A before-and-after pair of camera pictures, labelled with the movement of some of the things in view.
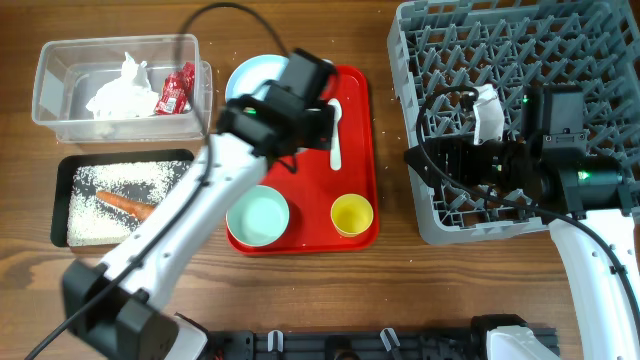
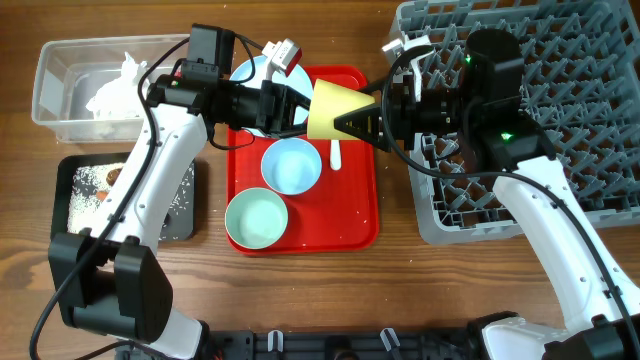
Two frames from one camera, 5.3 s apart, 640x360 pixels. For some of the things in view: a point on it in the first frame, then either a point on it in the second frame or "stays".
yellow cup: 351,215 → 328,101
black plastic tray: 99,197 stays
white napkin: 131,95 stays
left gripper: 324,137 → 272,107
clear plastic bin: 125,89 stays
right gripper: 437,163 → 404,116
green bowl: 259,217 stays
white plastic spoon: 335,149 stays
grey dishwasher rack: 462,69 stays
